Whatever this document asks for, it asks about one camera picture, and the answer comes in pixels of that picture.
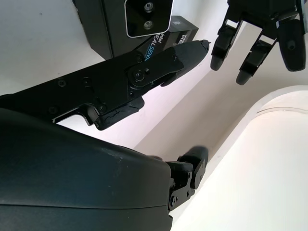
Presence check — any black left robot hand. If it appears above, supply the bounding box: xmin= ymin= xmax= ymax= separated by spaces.
xmin=210 ymin=0 xmax=308 ymax=85

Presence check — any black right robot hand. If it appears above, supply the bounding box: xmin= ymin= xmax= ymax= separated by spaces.
xmin=0 ymin=39 xmax=211 ymax=231

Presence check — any small silver depth camera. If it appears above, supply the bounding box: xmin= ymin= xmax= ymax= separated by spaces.
xmin=124 ymin=0 xmax=174 ymax=39

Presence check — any black printed box lid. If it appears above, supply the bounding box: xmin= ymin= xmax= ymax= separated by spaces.
xmin=131 ymin=15 xmax=200 ymax=62

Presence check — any black camera box base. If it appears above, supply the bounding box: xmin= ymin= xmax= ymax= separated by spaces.
xmin=72 ymin=0 xmax=174 ymax=61

